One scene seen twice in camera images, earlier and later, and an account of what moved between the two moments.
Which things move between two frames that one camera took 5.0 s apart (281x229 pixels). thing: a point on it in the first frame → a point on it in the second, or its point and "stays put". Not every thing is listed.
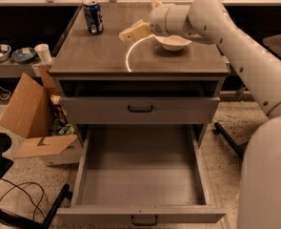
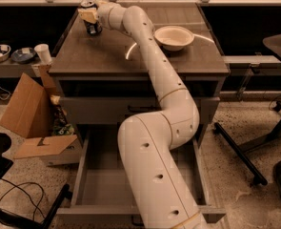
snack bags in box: x=59 y=124 stays put
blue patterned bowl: x=24 y=54 stays put
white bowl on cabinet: x=171 y=43 stays put
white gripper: x=156 y=19 → x=103 y=14
